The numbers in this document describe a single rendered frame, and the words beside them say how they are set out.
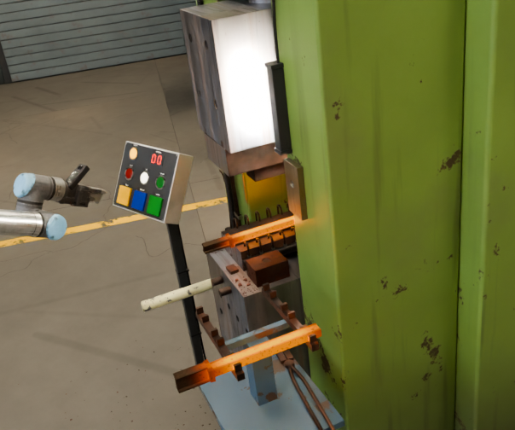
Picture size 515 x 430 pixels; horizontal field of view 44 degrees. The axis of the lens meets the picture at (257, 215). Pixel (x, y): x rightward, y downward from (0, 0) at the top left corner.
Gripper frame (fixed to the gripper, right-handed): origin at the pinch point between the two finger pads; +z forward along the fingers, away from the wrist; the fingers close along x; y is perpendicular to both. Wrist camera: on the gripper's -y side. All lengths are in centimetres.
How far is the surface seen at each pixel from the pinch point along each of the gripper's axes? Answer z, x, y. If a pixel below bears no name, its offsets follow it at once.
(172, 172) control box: 10.8, 25.6, -13.6
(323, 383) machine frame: 29, 103, 43
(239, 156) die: -8, 75, -25
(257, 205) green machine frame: 27, 57, -9
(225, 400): -17, 99, 45
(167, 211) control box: 11.3, 27.0, 1.5
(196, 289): 32, 32, 32
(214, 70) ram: -27, 75, -48
